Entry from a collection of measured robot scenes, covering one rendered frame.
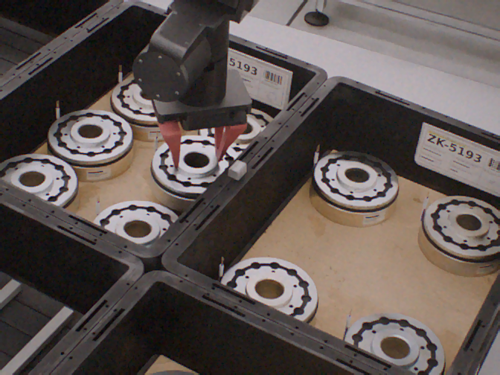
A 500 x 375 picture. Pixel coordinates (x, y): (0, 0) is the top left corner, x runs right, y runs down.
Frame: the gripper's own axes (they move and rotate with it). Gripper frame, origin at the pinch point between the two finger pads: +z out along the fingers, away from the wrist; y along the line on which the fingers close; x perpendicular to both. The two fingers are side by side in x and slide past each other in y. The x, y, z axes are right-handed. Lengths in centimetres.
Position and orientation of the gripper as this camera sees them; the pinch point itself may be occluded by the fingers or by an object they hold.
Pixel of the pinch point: (196, 155)
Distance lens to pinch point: 111.0
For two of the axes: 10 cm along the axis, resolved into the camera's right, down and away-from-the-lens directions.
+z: -0.6, 7.4, 6.7
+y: 9.6, -1.4, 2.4
